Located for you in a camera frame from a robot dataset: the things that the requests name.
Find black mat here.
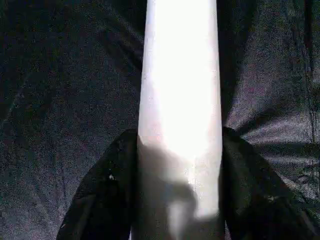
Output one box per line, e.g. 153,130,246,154
0,0,320,240

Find white plastic table leg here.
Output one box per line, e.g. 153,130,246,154
129,0,226,240

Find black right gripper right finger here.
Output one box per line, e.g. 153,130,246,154
219,126,316,240

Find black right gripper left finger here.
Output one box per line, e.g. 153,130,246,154
56,128,141,240

